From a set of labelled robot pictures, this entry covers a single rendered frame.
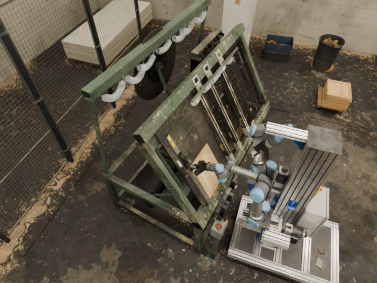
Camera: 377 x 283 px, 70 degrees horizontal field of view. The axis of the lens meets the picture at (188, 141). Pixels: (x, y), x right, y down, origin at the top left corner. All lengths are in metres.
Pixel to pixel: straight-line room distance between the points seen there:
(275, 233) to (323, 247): 1.09
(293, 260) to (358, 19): 5.66
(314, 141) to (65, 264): 3.23
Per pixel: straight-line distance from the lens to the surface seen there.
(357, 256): 4.32
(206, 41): 3.67
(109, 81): 2.45
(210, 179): 3.05
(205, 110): 2.92
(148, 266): 3.75
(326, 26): 7.69
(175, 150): 2.58
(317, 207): 2.90
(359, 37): 7.87
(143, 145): 2.31
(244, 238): 3.67
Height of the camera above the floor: 3.57
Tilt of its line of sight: 49 degrees down
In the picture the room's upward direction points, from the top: straight up
